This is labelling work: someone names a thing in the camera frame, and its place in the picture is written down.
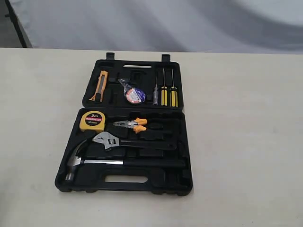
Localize black plastic tool case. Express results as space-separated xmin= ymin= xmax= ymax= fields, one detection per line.
xmin=55 ymin=52 xmax=193 ymax=196

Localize black electrical tape roll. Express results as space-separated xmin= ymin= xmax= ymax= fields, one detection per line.
xmin=118 ymin=79 xmax=146 ymax=105

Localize adjustable wrench black handle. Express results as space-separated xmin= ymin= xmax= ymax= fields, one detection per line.
xmin=92 ymin=131 xmax=177 ymax=151

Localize steel claw hammer black grip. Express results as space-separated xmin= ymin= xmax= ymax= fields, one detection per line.
xmin=65 ymin=140 xmax=186 ymax=182

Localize yellow black screwdriver left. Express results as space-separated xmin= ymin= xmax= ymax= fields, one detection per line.
xmin=161 ymin=68 xmax=168 ymax=106

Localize yellow black screwdriver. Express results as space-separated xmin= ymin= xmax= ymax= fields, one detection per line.
xmin=170 ymin=69 xmax=178 ymax=107
xmin=161 ymin=68 xmax=168 ymax=106

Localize yellow black screwdriver right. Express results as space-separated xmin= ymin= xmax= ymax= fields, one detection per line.
xmin=170 ymin=69 xmax=178 ymax=107

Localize orange utility knife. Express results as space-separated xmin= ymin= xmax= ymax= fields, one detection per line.
xmin=89 ymin=70 xmax=108 ymax=102

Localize yellow tape measure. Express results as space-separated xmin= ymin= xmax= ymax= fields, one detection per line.
xmin=80 ymin=111 xmax=106 ymax=133

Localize clear handle tester screwdriver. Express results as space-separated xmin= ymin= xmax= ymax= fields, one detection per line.
xmin=153 ymin=72 xmax=159 ymax=105

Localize pliers with orange handles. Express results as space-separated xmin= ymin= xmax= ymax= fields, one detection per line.
xmin=113 ymin=118 xmax=148 ymax=134

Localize black metal stand post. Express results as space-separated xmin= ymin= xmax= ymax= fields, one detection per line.
xmin=4 ymin=0 xmax=28 ymax=48

